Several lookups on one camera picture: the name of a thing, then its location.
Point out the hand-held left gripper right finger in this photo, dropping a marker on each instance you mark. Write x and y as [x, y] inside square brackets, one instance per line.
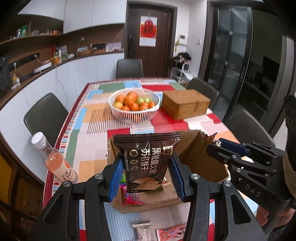
[178, 183]

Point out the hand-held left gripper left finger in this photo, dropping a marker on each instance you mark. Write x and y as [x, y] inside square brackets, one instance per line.
[115, 183]

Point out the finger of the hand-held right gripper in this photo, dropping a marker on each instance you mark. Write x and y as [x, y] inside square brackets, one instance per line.
[219, 154]
[233, 146]

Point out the brown paper-look snack packet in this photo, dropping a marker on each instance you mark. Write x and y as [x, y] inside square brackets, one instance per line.
[209, 138]

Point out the pink candy packet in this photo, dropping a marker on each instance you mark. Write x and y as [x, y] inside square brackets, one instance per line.
[131, 199]

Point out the brown cardboard box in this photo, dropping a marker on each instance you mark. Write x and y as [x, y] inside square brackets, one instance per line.
[161, 199]

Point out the dark brown biscuit packet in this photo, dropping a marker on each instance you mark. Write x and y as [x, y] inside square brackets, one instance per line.
[148, 162]

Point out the person's right hand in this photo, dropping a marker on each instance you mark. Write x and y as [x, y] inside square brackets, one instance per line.
[270, 216]

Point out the dark grey dining chair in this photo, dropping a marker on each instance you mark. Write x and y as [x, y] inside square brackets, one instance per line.
[44, 113]
[129, 68]
[247, 129]
[203, 89]

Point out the long pink snack packet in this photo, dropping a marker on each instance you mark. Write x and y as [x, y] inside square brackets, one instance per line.
[171, 233]

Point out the colourful checked tablecloth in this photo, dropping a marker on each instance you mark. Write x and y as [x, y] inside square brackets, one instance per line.
[97, 134]

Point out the small white snack packet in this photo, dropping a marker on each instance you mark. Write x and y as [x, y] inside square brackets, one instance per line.
[142, 233]

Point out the woven lidded basket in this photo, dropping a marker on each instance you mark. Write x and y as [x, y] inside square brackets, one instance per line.
[185, 104]

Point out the pink drink bottle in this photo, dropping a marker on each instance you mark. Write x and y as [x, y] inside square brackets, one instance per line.
[55, 162]

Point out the white slatted fruit basket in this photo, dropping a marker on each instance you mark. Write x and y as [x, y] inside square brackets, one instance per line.
[129, 115]

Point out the pile of orange fruits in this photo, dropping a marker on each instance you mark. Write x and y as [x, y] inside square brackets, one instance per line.
[129, 100]

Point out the white cart with bags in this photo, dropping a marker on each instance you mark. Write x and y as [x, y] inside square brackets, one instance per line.
[182, 67]

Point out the black glass door cabinet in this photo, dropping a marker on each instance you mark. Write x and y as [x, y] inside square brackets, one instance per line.
[231, 51]

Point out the white intercom panel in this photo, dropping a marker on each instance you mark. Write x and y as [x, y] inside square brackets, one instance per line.
[183, 39]

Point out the dark brown door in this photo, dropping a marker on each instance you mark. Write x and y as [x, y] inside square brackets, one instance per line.
[166, 46]

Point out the black water dispenser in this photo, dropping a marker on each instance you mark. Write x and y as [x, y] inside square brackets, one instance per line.
[4, 74]

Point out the white upper cabinet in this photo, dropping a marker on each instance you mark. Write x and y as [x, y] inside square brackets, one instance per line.
[92, 14]

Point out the red and white wall calendar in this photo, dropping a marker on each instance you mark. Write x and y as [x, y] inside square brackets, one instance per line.
[148, 31]

